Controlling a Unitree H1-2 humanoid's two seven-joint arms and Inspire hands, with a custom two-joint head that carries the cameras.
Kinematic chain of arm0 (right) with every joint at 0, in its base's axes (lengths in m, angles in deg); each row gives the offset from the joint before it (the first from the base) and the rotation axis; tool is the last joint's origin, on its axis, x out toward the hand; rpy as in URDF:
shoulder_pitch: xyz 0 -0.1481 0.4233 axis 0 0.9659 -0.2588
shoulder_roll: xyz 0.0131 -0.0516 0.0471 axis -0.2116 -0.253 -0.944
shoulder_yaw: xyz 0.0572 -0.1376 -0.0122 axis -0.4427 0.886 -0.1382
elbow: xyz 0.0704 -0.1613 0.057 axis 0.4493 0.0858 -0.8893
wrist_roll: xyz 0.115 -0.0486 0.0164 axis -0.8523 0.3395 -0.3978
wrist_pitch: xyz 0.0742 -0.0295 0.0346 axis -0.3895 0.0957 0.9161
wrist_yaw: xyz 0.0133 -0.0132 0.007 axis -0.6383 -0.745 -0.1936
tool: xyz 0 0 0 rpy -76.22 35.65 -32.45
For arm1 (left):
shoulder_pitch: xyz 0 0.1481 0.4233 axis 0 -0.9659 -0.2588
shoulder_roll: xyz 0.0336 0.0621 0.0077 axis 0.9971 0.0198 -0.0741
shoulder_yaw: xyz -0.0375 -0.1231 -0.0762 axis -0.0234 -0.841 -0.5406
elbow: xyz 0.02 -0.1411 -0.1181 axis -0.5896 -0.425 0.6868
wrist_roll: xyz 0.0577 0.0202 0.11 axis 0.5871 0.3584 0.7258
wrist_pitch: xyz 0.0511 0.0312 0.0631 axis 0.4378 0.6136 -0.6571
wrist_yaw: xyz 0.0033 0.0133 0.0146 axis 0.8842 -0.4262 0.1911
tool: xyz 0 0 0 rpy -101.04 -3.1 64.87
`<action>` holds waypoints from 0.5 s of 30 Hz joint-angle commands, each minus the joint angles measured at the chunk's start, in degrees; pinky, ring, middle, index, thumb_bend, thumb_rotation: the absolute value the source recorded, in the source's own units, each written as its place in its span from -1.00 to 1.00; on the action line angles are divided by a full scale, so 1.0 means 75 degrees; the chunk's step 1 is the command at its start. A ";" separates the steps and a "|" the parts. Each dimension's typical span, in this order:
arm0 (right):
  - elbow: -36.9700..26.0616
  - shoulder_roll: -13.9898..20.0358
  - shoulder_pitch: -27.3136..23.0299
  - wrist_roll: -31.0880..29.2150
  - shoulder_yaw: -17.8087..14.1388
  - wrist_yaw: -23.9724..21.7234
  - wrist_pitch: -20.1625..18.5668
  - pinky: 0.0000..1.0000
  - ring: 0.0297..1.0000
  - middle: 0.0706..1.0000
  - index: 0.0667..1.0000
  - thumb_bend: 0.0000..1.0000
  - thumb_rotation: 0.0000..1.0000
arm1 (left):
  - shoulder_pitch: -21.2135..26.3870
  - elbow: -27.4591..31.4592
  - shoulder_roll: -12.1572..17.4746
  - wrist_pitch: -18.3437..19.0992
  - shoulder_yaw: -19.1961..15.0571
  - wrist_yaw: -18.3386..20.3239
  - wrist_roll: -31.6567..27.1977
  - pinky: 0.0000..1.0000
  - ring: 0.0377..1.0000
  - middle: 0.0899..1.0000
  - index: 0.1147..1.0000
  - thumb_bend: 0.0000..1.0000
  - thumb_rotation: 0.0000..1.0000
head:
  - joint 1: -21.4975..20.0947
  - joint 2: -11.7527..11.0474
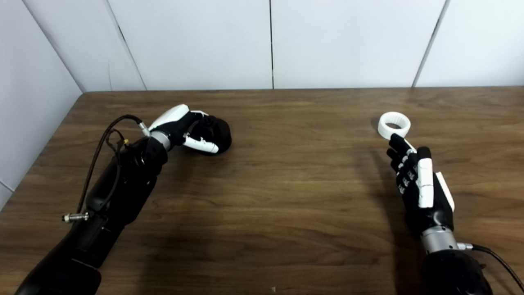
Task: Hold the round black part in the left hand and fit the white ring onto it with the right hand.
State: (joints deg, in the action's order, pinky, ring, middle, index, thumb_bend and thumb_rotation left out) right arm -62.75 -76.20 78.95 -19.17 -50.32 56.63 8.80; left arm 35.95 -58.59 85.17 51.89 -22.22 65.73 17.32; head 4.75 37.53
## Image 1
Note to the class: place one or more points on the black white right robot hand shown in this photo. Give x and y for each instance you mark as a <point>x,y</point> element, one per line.
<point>434,209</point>

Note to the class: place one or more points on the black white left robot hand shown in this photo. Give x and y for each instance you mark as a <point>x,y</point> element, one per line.
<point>172,119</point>

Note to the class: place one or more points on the round black gear part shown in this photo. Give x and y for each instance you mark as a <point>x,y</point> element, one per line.
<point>221,131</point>

